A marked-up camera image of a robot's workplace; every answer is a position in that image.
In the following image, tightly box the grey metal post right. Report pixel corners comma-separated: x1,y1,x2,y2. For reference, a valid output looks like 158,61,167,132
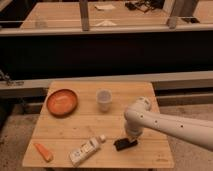
167,0,199,29

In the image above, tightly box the grey metal post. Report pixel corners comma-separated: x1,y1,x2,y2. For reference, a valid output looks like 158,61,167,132
79,0,90,31
167,0,199,29

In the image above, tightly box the small wooden table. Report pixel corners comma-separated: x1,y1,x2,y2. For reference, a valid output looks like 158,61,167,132
22,81,174,169

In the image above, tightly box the clear plastic cup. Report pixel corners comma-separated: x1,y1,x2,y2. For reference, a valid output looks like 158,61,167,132
96,89,112,112

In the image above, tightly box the white labelled bottle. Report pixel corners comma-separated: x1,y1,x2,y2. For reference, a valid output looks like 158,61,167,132
69,135,106,167

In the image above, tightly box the white paper sheet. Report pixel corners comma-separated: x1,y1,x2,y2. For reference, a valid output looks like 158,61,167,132
95,4,116,11

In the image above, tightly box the black eraser block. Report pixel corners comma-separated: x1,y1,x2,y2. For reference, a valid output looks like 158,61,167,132
114,138,138,151

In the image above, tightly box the metal clamp on rail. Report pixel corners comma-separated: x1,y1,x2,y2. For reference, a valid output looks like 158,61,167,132
0,69,24,86

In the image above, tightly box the orange bowl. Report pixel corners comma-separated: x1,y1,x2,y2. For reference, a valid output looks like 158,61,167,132
46,89,78,117

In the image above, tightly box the folded white paper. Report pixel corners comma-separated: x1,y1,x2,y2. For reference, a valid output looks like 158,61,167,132
93,20,117,27

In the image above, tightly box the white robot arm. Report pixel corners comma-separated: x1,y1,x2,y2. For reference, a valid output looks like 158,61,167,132
124,97,213,151

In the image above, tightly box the orange carrot piece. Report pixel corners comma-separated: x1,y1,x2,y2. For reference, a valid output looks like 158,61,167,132
34,143,53,162

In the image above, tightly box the black cable bundle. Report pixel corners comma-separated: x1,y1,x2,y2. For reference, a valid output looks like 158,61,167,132
124,0,165,14

